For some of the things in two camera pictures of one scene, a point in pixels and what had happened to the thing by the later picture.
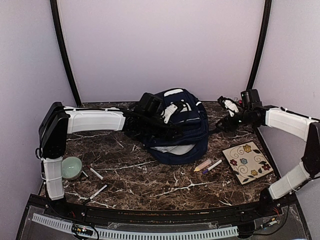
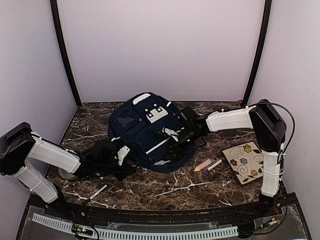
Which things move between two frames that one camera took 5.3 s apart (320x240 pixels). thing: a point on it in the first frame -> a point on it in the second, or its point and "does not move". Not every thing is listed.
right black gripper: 228,123 -> 176,149
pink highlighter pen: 201,166 does not move
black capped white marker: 93,196 does not move
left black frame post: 57,24 does not move
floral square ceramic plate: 247,162 does not move
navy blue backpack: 191,145 -> 134,122
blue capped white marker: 205,171 does not move
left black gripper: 168,133 -> 122,174
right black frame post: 261,49 does not move
